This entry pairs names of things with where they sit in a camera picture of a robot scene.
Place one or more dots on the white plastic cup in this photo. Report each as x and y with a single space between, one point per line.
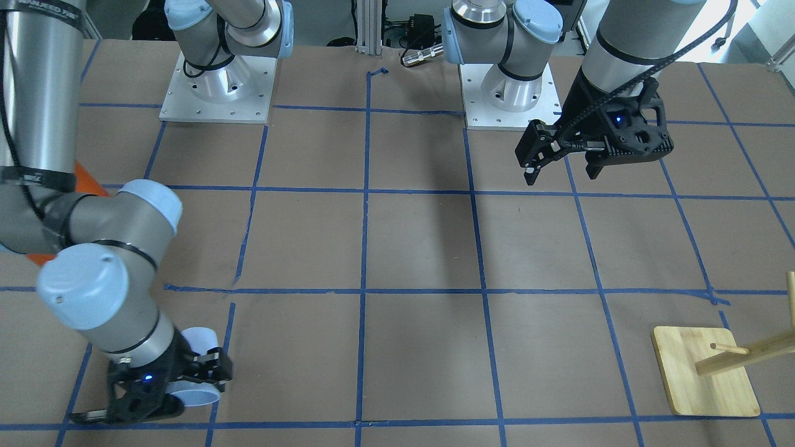
192 393

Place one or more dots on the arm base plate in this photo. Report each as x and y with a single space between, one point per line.
515 99
239 93

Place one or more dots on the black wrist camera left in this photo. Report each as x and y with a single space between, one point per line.
634 129

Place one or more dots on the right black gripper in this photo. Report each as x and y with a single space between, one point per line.
176 358

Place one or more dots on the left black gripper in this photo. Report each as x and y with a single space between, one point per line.
577 107

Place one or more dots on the aluminium extrusion post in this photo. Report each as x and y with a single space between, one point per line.
368 27

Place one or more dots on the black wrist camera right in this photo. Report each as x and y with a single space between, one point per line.
135 395

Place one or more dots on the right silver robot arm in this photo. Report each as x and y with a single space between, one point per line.
106 248

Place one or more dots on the wooden cup stand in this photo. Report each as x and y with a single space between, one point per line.
704 369

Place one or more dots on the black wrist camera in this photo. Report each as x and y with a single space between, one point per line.
634 129
135 395

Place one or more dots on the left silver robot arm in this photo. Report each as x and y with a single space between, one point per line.
635 40

